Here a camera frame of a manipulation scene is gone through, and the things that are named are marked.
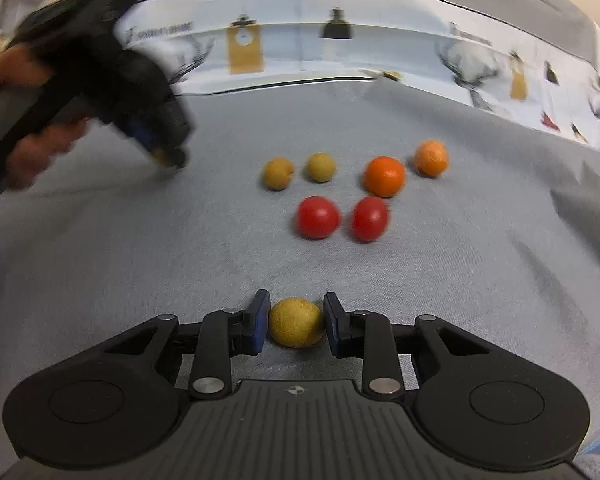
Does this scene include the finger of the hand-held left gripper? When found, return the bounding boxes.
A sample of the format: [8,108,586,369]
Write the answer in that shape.
[122,115,189,170]

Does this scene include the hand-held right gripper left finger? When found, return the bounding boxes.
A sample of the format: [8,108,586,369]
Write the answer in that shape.
[102,289,272,402]

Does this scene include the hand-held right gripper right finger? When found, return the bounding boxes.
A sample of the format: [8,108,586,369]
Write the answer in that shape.
[323,291,491,401]

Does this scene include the red cherry tomato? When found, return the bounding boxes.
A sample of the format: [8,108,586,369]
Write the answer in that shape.
[295,196,342,240]
[351,196,391,243]

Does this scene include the orange mandarin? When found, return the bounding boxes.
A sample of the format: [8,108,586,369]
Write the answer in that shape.
[414,140,450,178]
[363,156,407,198]

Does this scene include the person's left hand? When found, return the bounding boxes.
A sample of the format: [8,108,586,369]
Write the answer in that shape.
[0,44,90,192]

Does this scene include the grey printed tablecloth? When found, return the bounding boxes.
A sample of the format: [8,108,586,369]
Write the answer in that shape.
[0,0,600,466]

